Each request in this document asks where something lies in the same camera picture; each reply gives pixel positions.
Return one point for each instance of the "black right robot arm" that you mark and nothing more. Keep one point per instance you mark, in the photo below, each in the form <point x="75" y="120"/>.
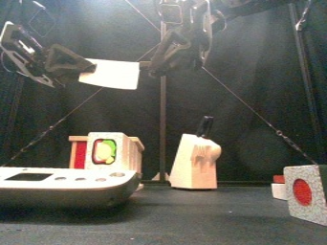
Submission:
<point x="252" y="5"/>

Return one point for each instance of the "white toy sushi roll slice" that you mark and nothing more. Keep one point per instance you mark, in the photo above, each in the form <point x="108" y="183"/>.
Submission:
<point x="105" y="151"/>

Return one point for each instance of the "speckled sushi piece red centre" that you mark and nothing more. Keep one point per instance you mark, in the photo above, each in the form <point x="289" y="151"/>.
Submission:
<point x="304" y="191"/>

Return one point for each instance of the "wooden box red inside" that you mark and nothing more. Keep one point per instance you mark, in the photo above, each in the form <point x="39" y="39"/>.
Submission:
<point x="79" y="154"/>

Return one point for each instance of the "pale wooden toy knife block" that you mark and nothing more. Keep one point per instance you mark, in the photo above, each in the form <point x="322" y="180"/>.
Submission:
<point x="194" y="166"/>

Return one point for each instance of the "white toy induction cooktop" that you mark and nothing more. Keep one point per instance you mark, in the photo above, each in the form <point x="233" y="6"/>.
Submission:
<point x="65" y="188"/>

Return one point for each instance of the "toy nigiri red topping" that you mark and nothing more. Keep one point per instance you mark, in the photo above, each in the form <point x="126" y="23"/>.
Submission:
<point x="280" y="188"/>

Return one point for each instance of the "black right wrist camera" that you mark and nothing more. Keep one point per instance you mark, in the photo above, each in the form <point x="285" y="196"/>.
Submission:
<point x="172" y="12"/>

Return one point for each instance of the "black vertical frame pole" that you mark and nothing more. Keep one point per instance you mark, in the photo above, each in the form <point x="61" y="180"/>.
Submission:
<point x="164" y="127"/>

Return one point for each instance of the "black frame post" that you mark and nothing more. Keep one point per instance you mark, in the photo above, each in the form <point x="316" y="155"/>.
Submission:
<point x="308" y="95"/>

